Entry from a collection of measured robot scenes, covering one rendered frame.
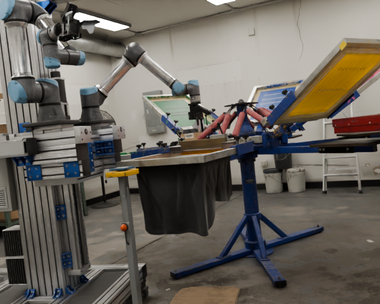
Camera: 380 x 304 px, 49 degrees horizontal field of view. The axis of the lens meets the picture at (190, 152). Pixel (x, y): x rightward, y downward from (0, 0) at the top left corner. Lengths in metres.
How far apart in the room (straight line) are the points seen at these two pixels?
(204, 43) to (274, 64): 1.31
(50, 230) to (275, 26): 5.34
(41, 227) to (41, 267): 0.25
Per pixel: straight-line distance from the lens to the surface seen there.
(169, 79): 2.78
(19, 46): 2.37
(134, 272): 2.39
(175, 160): 2.32
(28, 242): 2.78
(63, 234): 2.71
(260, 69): 7.10
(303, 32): 6.99
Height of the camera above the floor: 1.13
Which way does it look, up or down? 3 degrees down
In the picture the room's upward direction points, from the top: 6 degrees counter-clockwise
